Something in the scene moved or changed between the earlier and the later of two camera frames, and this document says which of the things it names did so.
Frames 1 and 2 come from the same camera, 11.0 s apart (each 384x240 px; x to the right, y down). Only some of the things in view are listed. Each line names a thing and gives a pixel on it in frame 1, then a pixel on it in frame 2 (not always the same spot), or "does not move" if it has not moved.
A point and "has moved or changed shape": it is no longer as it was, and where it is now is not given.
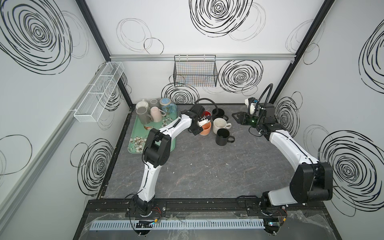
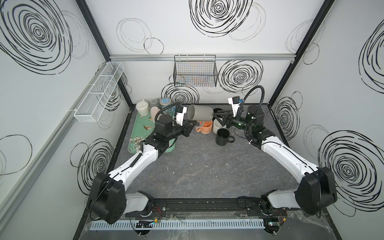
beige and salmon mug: [206, 129] does not move
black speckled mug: [223, 137] does not move
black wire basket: [197, 71] does not move
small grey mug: [154, 102] does not move
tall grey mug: [144, 118] has moved or changed shape
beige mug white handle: [219, 123] does not move
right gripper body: [244, 119] -> [228, 120]
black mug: [219, 113] does not move
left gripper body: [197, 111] -> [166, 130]
